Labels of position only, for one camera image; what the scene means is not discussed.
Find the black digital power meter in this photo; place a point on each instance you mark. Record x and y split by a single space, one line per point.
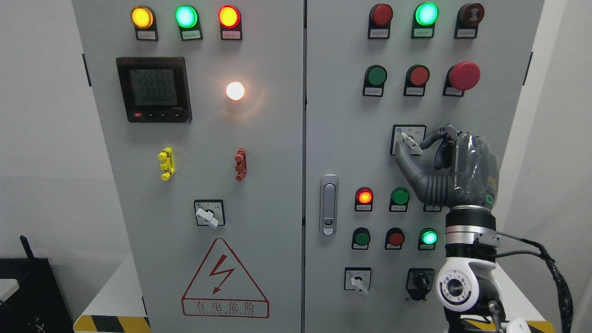
155 89

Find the gray rotary selector switch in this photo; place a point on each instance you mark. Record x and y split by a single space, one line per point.
409 134

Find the white rotary switch lower right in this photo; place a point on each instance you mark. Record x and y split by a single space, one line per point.
357 279

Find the yellow indicator lamp top left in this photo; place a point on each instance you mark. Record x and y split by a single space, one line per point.
144 20

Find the black box with antenna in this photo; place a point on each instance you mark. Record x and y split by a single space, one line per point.
37 306

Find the red lamp top right door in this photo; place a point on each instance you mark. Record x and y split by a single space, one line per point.
379 23

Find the green push button lower row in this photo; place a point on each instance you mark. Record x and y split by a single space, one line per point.
360 239

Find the silver door lock handle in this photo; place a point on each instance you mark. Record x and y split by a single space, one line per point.
329 185

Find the grey left cabinet door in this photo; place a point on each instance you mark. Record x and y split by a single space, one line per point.
263 212

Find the green indicator lamp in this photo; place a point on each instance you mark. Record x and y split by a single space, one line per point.
399 200
189 24

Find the lit green push button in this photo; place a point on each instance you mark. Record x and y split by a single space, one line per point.
427 240

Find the grey right cabinet door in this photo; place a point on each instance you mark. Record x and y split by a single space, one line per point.
349 135

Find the white rotary switch left door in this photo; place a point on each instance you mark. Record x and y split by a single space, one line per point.
210 212

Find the green indicator lamp top left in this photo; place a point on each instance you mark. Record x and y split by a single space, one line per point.
189 24

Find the red push button upper row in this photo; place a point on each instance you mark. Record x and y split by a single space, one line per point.
416 79

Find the red-orange indicator lamp top left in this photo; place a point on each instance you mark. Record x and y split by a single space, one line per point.
230 23

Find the red push button row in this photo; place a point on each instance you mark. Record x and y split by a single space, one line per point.
394 239
416 79

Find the green push button row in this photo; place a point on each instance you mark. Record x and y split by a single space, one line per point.
374 81
360 239

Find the green push button upper row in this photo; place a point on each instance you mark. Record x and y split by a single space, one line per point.
374 81

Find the white glowing indicator lamp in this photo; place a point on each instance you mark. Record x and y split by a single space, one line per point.
235 91

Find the white cabinet base platform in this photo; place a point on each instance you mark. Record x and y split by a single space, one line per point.
118 307

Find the green lit lamp top right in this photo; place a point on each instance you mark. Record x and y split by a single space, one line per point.
424 19

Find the red electric hazard warning sign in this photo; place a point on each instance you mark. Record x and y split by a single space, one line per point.
222 287

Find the black rotary knob switch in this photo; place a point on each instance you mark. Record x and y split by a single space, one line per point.
419 282

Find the lit red-orange indicator lamp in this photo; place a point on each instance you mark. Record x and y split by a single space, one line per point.
364 199

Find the red push button lower row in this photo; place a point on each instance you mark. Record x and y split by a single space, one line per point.
394 239

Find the red emergency stop mushroom button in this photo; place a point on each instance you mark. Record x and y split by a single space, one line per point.
460 78

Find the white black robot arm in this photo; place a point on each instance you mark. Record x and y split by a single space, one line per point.
465 284

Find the dark red buzzer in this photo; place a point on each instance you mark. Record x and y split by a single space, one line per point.
468 19

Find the grey cabinet door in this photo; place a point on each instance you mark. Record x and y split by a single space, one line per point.
349 135
263 212

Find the green indicator lamp middle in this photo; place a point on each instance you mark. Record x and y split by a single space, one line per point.
399 200

